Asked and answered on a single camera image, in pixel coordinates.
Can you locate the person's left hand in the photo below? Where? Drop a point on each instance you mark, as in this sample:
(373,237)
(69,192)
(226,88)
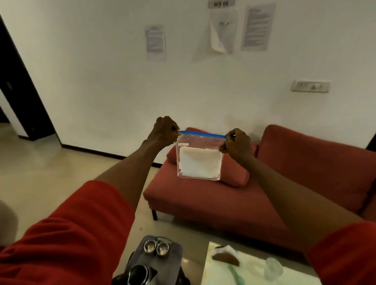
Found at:
(163,132)

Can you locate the person's right hand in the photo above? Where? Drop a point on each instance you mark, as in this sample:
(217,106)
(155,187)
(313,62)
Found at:
(239,146)

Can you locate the clear zip bag blue seal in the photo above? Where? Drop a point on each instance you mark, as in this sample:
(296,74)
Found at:
(199,141)

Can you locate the single white napkin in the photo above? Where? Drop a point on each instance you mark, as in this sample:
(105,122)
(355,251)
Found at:
(229,250)

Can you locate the steel measuring cup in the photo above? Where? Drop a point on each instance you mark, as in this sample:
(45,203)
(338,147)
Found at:
(150,246)

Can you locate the clear drinking glass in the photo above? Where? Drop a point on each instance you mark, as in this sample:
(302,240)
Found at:
(273,268)

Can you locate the grey plastic basket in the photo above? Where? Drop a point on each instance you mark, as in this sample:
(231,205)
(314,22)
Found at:
(170,264)

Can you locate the person's left forearm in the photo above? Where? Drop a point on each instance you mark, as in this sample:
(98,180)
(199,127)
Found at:
(129,176)

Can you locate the person's right forearm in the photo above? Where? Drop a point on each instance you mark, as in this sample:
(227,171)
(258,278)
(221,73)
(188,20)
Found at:
(302,205)

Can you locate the small red sofa cushion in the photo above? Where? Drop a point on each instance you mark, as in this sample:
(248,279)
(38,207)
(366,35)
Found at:
(235,173)

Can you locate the red fabric sofa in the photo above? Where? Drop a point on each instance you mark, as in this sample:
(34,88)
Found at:
(205,202)

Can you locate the black skirting board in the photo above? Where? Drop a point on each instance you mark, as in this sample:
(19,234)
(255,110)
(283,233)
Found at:
(97,152)

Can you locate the large red sofa cushion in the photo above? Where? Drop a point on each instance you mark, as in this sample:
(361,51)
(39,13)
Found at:
(317,164)

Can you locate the short printed text paper sheet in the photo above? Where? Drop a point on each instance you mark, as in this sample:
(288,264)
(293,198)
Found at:
(155,44)

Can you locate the brown wooden napkin holder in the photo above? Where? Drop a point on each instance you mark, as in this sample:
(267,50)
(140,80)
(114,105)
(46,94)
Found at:
(226,259)

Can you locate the paper sheet with figure drawing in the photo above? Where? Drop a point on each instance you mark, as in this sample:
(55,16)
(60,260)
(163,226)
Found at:
(223,32)

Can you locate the tall printed text paper sheet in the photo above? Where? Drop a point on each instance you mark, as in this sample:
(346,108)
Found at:
(258,28)

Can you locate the teal plastic spoon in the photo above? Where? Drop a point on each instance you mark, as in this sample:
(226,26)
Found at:
(236,276)

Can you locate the white table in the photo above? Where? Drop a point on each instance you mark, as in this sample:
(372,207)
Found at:
(255,276)

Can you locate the black wooden door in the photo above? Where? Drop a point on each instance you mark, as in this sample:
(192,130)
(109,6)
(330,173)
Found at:
(372,146)

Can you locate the grey label sign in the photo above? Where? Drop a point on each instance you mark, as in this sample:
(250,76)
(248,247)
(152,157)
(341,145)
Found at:
(221,3)

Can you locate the red sweater sleeve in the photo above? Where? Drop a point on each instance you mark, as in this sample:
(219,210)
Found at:
(67,240)
(343,258)

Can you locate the white curved chair back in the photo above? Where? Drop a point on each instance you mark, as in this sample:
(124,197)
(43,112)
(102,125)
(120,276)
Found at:
(7,223)

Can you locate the white wall switch plate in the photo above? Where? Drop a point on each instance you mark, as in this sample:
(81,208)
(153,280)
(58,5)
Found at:
(310,86)

